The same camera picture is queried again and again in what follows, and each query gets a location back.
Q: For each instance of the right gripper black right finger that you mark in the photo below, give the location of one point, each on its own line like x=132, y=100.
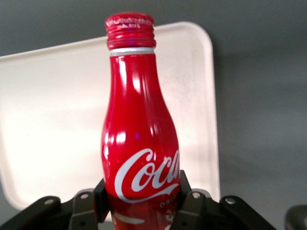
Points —
x=206, y=213

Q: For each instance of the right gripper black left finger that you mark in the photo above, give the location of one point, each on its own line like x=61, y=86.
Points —
x=79, y=210

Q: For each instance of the cream plastic tray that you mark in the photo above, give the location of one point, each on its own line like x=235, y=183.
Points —
x=55, y=115

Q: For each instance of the red coke bottle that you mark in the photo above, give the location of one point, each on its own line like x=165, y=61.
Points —
x=139, y=115

